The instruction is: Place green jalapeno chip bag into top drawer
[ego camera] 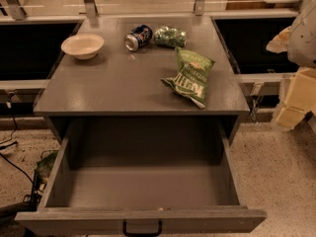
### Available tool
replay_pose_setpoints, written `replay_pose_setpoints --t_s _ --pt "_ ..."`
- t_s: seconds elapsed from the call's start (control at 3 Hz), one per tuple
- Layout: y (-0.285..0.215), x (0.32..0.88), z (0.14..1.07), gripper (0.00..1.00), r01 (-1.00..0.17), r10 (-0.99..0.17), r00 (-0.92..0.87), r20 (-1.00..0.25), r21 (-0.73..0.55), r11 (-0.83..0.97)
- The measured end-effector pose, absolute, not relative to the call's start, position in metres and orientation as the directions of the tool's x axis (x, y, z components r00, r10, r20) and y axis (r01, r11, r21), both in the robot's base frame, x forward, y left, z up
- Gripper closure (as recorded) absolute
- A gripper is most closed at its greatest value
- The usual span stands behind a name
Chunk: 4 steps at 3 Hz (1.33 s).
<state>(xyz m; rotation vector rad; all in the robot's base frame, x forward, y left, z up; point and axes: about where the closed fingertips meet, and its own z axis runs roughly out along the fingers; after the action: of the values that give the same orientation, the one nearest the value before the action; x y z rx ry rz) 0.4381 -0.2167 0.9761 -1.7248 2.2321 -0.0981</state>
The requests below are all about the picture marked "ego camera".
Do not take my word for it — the open grey top drawer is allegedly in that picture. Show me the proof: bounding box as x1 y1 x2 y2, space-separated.
16 117 267 235

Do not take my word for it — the black drawer handle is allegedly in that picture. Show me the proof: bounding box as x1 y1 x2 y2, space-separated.
121 220 163 237

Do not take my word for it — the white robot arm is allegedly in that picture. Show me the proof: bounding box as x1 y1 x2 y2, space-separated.
266 0 316 130

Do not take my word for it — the crumpled green snack bag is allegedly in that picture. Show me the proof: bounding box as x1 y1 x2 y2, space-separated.
154 26 186 47

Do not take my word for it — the green jalapeno chip bag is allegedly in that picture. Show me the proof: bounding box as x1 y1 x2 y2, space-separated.
161 47 215 109

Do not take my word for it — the white ceramic bowl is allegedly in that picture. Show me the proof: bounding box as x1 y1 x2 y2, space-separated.
61 34 105 60

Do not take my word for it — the black floor cable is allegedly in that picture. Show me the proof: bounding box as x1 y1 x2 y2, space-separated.
0 92 36 186

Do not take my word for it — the blue soda can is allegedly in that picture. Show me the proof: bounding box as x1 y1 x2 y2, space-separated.
124 25 153 51

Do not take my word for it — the green bag on floor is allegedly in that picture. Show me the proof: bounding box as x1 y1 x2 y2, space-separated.
35 150 58 184

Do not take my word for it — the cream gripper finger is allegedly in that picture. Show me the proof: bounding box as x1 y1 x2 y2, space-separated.
275 67 316 129
266 27 290 53

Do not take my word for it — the grey cabinet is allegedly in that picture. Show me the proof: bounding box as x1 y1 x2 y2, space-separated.
33 15 251 146

